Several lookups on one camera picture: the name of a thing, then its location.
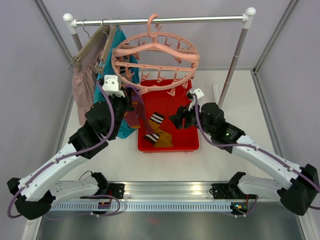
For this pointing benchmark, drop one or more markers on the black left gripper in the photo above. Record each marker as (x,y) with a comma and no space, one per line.
(127,100)

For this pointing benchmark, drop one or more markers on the red plastic bin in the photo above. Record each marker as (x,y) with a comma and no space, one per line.
(183,140)

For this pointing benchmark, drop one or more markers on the beige clip hanger left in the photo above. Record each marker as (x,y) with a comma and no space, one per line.
(94,44)

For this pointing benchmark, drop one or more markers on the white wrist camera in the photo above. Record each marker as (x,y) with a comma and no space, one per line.
(111,86)
(194,95)

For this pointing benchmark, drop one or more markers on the white slotted cable duct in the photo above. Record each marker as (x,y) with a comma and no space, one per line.
(149,206)

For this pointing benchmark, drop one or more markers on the purple sock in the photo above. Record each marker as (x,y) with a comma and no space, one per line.
(139,106)
(132,119)

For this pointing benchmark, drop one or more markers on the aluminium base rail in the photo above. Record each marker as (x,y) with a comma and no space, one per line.
(165,190)

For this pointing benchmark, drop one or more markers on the pink round clip hanger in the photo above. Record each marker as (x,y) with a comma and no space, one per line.
(158,60)

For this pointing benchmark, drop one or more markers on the yellow brown striped sock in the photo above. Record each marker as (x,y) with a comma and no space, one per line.
(155,122)
(160,139)

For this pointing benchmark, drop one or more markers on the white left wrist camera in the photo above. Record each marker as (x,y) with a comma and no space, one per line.
(111,86)

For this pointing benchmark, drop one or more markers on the beige clip hanger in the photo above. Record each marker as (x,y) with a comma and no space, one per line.
(100,67)
(94,44)

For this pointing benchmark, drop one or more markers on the beige clip hanger right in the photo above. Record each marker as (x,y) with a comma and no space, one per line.
(100,67)

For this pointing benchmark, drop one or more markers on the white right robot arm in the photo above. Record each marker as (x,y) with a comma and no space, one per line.
(295,186)

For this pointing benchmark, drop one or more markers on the pink skirt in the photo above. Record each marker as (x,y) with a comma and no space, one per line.
(83,86)

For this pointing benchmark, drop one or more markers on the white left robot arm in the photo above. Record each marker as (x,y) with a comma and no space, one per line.
(35,194)

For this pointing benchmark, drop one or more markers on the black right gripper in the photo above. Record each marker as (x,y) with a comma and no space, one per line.
(176,119)

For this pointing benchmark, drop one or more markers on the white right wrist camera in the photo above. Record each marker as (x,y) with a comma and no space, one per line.
(194,95)

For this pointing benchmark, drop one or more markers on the silver clothes rack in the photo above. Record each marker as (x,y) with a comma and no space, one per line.
(246,19)

